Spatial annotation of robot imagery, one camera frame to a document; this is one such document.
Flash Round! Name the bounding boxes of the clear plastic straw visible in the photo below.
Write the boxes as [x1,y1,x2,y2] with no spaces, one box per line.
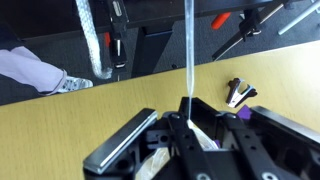
[184,0,194,119]

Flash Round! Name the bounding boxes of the black staple remover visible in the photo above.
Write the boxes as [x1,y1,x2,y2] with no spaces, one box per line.
[226,78,258,108]

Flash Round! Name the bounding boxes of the patterned sneaker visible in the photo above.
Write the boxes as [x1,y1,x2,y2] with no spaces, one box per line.
[58,76,93,93]

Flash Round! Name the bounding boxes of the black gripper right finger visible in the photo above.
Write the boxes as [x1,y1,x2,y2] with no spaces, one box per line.
[251,106,320,148]

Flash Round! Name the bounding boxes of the black clamp orange handle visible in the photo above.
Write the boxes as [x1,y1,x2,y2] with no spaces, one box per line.
[212,0,289,61]

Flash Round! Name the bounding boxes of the clear plastic cup with lid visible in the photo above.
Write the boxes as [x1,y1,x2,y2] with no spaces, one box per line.
[136,119,218,180]

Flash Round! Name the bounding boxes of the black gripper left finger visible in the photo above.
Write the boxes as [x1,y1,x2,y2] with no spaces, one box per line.
[83,108,158,180]

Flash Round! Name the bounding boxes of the white braided rope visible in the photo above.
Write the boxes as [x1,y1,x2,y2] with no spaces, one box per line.
[75,0,113,80]

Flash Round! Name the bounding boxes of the person leg lavender trousers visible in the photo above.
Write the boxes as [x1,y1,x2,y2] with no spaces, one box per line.
[0,46,67,95]

